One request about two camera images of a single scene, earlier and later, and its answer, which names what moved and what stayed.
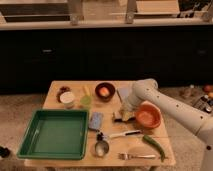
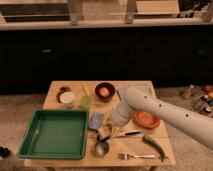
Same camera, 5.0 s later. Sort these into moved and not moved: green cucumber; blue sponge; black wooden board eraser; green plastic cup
Moved: black wooden board eraser
Not moved: green plastic cup; green cucumber; blue sponge
